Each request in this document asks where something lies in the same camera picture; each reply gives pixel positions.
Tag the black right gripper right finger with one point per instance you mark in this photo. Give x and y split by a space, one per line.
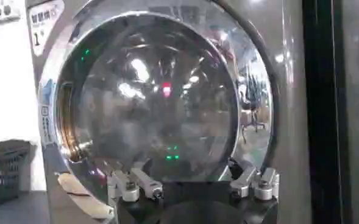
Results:
266 185

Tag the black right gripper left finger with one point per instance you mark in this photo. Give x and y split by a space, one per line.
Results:
148 185

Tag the grey dryer with number label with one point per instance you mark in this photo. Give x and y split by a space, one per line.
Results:
290 128

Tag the round glass dryer door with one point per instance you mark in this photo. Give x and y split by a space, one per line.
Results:
154 106

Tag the blue white instruction sticker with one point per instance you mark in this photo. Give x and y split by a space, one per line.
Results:
46 121

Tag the dark plastic laundry basket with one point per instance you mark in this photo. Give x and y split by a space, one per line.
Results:
5 176

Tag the white number label sticker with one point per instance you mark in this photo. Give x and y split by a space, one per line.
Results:
43 29

